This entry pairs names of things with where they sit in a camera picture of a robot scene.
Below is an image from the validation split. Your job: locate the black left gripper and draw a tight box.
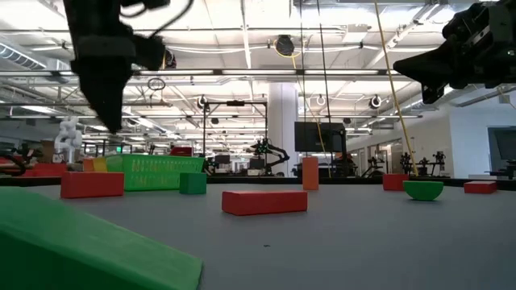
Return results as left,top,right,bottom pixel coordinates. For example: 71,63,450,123
62,0,137,135

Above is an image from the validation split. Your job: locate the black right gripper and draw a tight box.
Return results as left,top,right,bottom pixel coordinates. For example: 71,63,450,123
393,0,516,106

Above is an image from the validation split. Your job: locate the red rectangular block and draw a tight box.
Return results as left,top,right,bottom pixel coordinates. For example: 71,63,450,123
221,189,309,217
60,171,126,200

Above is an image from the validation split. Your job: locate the small red cube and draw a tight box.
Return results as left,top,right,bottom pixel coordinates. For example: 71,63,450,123
381,173,410,192

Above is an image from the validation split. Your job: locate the small green cube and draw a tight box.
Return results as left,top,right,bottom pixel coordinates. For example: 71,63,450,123
179,172,208,196

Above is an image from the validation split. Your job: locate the green half-round block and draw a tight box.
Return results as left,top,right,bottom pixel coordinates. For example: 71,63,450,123
402,180,445,202

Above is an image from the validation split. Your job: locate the green rectangular block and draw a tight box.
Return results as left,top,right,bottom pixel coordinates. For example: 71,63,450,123
0,188,204,290

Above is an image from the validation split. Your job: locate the red cylinder block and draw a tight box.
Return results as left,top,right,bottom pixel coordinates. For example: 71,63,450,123
302,156,320,192

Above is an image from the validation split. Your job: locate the cardboard box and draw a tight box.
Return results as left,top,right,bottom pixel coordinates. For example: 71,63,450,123
40,139,57,164

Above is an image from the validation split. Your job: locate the green plastic basket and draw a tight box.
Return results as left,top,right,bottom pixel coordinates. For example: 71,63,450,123
105,153,206,192

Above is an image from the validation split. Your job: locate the dark glass door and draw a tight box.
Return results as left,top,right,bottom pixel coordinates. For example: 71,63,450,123
486,126,516,172

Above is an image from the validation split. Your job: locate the black monitor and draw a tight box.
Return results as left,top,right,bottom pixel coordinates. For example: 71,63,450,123
293,121,347,153

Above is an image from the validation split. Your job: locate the white pillar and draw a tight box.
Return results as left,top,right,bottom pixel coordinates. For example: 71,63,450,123
268,82,300,178

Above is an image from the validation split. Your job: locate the yellow hanging cable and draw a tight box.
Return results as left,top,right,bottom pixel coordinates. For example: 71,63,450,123
373,0,419,177

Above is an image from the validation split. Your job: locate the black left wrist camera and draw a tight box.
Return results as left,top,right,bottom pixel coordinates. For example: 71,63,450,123
134,34,167,72

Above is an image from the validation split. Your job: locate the silver ceiling duct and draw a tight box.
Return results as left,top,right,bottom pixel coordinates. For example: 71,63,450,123
0,42,48,70

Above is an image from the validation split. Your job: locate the thin black hanging cable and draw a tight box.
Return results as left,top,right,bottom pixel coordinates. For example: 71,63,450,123
298,0,308,158

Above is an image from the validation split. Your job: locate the black frame rig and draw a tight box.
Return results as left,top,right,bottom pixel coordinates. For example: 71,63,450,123
202,99,269,177

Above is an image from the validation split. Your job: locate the black table frame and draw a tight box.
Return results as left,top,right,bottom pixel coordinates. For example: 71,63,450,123
0,175,516,191

